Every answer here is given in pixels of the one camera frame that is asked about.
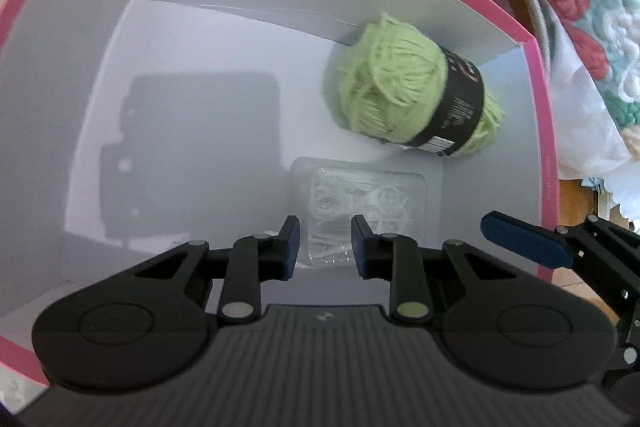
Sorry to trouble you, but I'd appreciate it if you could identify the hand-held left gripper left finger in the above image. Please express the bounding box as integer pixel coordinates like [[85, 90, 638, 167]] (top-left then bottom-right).
[[132, 214, 302, 324]]

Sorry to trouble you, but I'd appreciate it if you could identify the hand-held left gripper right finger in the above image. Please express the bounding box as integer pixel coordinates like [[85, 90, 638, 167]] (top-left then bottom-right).
[[351, 214, 519, 326]]

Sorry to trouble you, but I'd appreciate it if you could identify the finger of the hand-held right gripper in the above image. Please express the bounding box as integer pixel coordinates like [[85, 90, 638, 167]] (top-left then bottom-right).
[[480, 209, 640, 308]]

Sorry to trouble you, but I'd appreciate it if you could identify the clear plastic clip box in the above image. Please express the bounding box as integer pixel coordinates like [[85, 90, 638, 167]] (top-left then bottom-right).
[[290, 156, 432, 269]]

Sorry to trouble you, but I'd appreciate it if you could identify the pink cardboard box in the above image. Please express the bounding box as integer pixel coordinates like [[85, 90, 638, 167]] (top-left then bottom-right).
[[0, 0, 557, 389]]

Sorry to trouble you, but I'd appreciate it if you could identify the white bed skirt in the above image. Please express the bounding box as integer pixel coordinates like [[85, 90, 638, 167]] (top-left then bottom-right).
[[547, 22, 632, 182]]

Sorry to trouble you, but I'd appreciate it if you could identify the green yarn ball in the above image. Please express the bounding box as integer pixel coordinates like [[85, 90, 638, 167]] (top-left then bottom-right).
[[322, 11, 506, 158]]

